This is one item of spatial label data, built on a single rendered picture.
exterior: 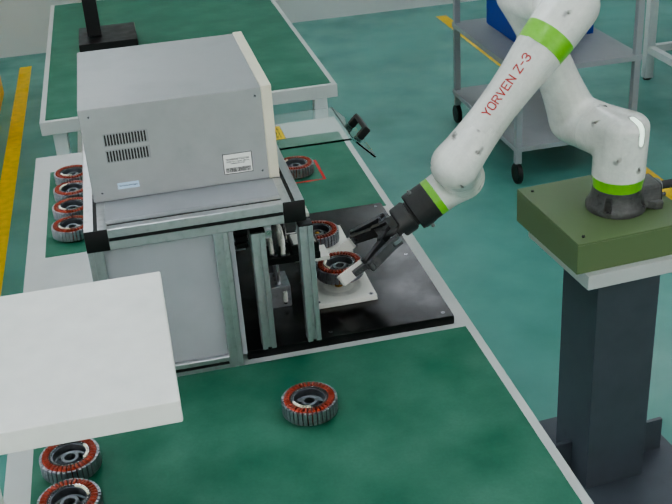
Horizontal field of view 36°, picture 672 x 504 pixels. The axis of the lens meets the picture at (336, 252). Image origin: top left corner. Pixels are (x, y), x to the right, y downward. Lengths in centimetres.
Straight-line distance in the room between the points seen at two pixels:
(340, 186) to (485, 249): 135
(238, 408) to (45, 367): 71
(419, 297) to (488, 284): 163
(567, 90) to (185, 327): 110
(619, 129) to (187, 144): 103
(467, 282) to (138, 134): 214
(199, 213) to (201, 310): 22
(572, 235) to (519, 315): 130
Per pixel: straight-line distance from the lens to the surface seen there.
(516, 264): 415
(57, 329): 157
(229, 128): 215
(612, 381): 285
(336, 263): 242
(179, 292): 215
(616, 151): 256
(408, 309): 235
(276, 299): 238
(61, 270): 276
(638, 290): 274
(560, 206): 268
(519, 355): 359
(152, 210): 211
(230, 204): 209
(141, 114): 212
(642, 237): 259
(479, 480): 190
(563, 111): 264
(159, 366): 143
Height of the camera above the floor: 197
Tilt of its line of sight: 27 degrees down
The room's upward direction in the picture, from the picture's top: 4 degrees counter-clockwise
